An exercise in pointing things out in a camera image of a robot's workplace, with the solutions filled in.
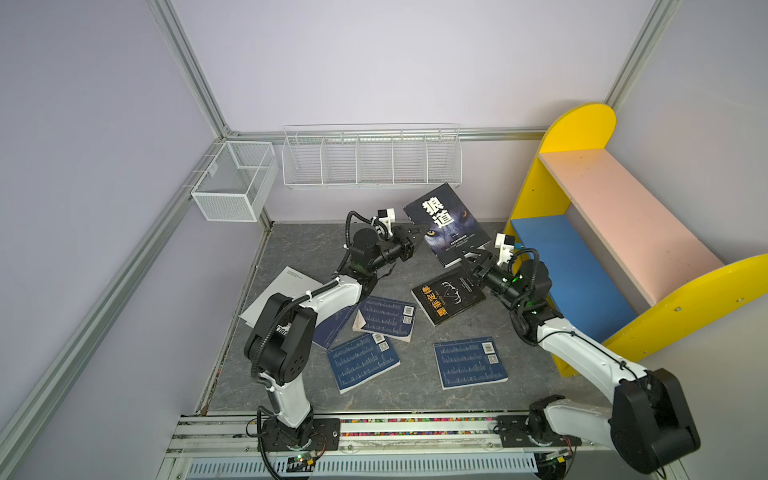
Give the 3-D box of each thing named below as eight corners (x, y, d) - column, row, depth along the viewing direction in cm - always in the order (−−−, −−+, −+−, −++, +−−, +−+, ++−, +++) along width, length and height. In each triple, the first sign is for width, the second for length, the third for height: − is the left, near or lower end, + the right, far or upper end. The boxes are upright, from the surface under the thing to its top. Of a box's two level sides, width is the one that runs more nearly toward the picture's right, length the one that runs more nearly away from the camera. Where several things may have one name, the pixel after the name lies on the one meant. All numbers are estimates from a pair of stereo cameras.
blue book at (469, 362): (442, 390, 83) (443, 387, 81) (433, 346, 90) (434, 343, 89) (505, 381, 84) (508, 379, 82) (491, 339, 92) (493, 336, 90)
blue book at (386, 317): (353, 330, 94) (352, 326, 92) (363, 297, 101) (363, 293, 99) (411, 341, 91) (411, 338, 89) (417, 307, 99) (417, 303, 97)
